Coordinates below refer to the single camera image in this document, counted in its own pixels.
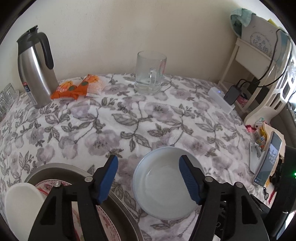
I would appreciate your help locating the pink floral round plate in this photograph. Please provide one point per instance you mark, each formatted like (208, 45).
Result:
(105, 221)

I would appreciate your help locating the white shelf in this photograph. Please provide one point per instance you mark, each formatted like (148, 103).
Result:
(249, 55)

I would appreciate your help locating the stainless steel basin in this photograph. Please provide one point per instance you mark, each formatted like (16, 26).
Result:
(124, 217)

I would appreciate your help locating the grey floral tablecloth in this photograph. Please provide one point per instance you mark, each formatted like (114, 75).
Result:
(138, 129)

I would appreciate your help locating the clear plastic tray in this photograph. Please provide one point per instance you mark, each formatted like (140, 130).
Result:
(15, 102)

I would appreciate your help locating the white printed carton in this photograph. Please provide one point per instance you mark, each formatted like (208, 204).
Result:
(259, 34)

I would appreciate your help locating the white shelf rack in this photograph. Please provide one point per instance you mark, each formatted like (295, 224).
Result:
(277, 92)

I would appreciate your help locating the clear drinking glass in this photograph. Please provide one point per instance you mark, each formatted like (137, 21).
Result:
(9, 92)
(3, 104)

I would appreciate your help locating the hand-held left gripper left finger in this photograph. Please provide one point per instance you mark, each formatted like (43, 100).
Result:
(107, 178)

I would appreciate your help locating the smartphone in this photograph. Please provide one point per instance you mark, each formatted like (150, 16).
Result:
(269, 160)

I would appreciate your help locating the white square bowl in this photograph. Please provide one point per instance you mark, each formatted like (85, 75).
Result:
(20, 208)

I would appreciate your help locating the clear glass mug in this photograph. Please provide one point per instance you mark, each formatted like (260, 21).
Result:
(148, 76)

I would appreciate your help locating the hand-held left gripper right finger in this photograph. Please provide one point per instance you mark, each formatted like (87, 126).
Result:
(188, 178)

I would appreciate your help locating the small white bowl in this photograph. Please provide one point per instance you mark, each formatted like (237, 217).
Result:
(161, 183)

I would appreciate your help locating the stainless steel thermos jug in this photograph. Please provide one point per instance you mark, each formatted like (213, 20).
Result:
(37, 69)

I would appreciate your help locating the teal cloth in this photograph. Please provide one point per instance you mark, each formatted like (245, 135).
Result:
(240, 18)

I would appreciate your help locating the white rectangular box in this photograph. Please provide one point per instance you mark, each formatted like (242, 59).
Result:
(217, 97)

